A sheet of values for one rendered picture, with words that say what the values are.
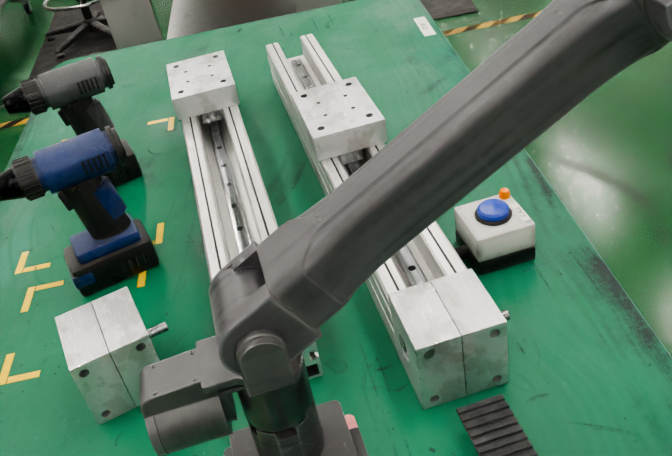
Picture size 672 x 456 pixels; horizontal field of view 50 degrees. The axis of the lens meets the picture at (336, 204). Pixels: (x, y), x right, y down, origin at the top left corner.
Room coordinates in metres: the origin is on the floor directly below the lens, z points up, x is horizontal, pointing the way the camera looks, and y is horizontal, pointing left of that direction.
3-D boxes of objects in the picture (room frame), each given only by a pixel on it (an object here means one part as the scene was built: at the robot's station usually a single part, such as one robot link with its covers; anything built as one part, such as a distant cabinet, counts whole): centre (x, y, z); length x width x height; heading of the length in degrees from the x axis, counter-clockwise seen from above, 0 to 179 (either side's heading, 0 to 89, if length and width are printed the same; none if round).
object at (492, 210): (0.73, -0.20, 0.84); 0.04 x 0.04 x 0.02
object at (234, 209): (0.96, 0.16, 0.82); 0.80 x 0.10 x 0.09; 8
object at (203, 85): (1.21, 0.20, 0.87); 0.16 x 0.11 x 0.07; 8
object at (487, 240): (0.73, -0.19, 0.81); 0.10 x 0.08 x 0.06; 98
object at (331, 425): (0.39, 0.08, 0.92); 0.10 x 0.07 x 0.07; 98
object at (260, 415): (0.39, 0.08, 0.98); 0.07 x 0.06 x 0.07; 98
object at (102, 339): (0.63, 0.28, 0.83); 0.11 x 0.10 x 0.10; 111
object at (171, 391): (0.39, 0.12, 1.02); 0.12 x 0.09 x 0.12; 98
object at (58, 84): (1.11, 0.42, 0.89); 0.20 x 0.08 x 0.22; 112
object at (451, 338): (0.55, -0.10, 0.83); 0.12 x 0.09 x 0.10; 98
